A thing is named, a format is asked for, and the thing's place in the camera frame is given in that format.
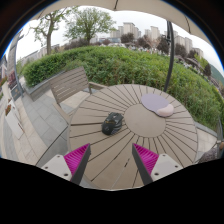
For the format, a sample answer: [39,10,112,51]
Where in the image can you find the group of high-rise buildings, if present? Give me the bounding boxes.
[109,21,204,58]

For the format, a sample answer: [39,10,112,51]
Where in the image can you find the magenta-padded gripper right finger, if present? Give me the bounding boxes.
[131,143,184,186]

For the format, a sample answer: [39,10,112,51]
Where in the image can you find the dark curved parasol pole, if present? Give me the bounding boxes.
[163,20,176,93]

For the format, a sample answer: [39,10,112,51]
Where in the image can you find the black computer mouse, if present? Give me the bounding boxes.
[101,112,125,136]

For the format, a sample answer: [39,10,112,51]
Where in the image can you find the slatted wooden chair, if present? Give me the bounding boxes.
[49,65,108,125]

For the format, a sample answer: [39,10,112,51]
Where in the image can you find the green hedge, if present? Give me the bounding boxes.
[22,45,224,131]

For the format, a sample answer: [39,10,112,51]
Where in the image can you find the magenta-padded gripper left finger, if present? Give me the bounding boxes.
[40,143,92,186]

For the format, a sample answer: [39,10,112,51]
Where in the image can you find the sparse thin-trunked tree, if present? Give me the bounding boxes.
[29,8,73,56]

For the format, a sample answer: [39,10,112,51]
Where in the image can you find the broad leafy green tree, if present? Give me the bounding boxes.
[64,7,117,44]

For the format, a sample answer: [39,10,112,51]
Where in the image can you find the beige parasol canopy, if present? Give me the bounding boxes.
[33,0,211,44]

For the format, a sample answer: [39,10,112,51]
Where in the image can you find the lilac mouse pad with wrist rest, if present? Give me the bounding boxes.
[140,93,175,118]

